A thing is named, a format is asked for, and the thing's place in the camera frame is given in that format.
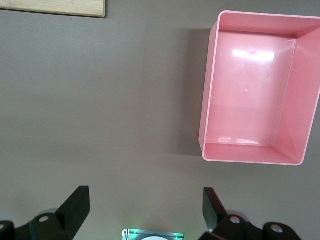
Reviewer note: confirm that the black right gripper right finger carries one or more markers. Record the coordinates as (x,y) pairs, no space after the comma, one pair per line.
(215,215)

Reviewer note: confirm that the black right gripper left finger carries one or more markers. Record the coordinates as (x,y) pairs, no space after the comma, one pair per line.
(67,215)

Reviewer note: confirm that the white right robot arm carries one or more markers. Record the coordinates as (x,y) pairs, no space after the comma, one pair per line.
(152,238)

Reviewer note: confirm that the pink plastic bin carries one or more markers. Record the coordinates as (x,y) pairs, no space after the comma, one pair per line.
(250,95)

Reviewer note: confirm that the wooden cutting board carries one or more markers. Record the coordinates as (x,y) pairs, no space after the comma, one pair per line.
(50,6)

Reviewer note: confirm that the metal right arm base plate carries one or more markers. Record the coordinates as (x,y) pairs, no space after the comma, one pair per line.
(130,233)

